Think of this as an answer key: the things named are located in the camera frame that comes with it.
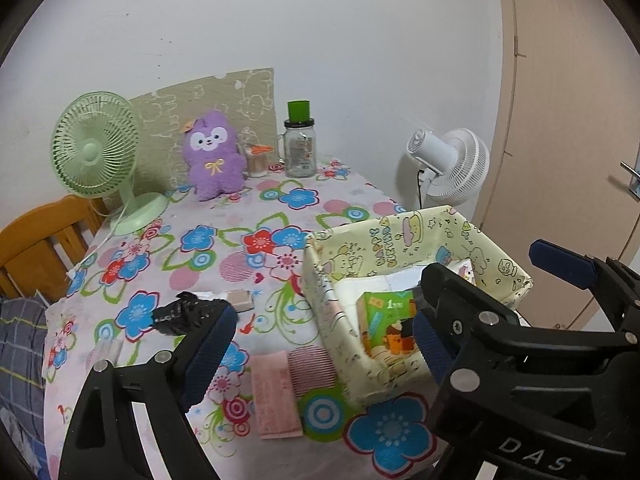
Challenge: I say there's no wooden bed headboard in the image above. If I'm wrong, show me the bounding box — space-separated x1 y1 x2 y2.
0 195 108 303

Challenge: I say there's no green tissue packet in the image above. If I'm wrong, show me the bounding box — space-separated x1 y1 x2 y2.
356 291 428 361

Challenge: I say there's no purple plush toy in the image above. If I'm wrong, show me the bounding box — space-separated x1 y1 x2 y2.
181 110 247 202

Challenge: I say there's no grey plaid pillow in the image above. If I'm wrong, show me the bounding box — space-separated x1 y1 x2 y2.
0 297 51 461

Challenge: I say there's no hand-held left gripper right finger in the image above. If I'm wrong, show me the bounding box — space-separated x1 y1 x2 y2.
411 310 478 398

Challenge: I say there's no white fan power cord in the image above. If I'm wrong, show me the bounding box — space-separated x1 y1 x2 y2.
66 205 132 281

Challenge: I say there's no white standing fan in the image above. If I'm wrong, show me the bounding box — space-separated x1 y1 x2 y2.
396 127 491 211

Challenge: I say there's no yellow cartoon print box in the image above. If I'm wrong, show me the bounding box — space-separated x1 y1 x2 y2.
303 206 533 406

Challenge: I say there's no glass jar mug green lid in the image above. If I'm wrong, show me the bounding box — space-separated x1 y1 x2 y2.
276 101 318 179

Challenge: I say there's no floral tablecloth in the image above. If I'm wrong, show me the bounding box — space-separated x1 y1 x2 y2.
42 159 481 480

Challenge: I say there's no cotton swab container orange lid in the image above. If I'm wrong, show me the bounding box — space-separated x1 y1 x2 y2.
244 142 275 179

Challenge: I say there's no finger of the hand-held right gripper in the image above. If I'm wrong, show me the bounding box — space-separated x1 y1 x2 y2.
529 239 640 311
419 262 526 356

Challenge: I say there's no beige door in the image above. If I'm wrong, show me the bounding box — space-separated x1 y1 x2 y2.
472 0 640 331

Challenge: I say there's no beige sponge block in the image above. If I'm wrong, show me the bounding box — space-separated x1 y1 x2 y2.
227 288 254 313

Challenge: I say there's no clear plastic packet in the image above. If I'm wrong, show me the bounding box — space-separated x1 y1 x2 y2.
94 335 123 367

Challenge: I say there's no black plastic bag roll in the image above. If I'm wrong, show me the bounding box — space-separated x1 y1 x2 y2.
150 291 231 336

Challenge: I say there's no pink packet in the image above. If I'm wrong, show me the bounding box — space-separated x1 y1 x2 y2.
250 351 303 441

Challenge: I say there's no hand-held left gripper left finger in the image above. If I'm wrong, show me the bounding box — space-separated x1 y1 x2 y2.
57 302 239 480

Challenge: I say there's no green desk fan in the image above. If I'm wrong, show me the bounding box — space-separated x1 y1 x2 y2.
50 91 168 236

